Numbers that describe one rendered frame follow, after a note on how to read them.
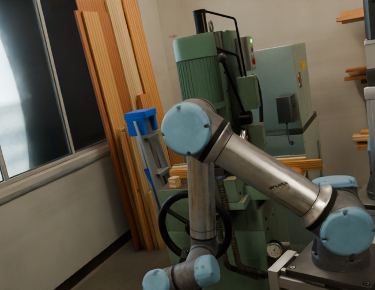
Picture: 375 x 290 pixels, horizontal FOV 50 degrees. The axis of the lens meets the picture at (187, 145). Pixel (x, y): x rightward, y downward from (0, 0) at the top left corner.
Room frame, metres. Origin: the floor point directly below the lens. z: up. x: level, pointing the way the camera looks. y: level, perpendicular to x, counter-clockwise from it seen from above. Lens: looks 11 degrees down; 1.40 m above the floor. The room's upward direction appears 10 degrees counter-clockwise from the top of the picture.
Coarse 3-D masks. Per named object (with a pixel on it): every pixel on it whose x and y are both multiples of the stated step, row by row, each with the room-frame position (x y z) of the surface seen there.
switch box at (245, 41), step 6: (246, 36) 1.90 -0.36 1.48; (246, 42) 1.90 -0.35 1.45; (246, 48) 1.90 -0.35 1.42; (240, 54) 1.91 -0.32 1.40; (246, 54) 1.90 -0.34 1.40; (240, 60) 1.92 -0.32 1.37; (246, 60) 1.91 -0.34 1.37; (252, 60) 1.93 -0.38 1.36; (246, 66) 1.91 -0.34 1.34; (252, 66) 1.92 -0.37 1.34
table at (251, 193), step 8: (304, 176) 1.49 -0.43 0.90; (168, 184) 1.70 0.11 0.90; (184, 184) 1.66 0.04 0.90; (160, 192) 1.63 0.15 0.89; (168, 192) 1.62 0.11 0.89; (176, 192) 1.61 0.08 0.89; (248, 192) 1.49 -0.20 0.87; (256, 192) 1.48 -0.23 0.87; (184, 200) 1.60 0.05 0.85; (240, 200) 1.43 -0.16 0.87; (248, 200) 1.46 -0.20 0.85; (232, 208) 1.42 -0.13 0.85; (240, 208) 1.41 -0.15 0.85
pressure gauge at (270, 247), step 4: (272, 240) 1.43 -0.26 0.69; (276, 240) 1.42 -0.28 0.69; (268, 244) 1.41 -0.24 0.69; (272, 244) 1.40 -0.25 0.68; (276, 244) 1.40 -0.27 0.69; (280, 244) 1.41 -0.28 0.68; (268, 248) 1.41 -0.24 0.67; (272, 248) 1.41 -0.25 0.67; (276, 248) 1.40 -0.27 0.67; (280, 248) 1.39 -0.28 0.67; (268, 252) 1.41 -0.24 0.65; (272, 252) 1.41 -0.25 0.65; (276, 252) 1.40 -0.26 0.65; (280, 252) 1.40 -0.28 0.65; (272, 256) 1.41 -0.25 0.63; (276, 256) 1.40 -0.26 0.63
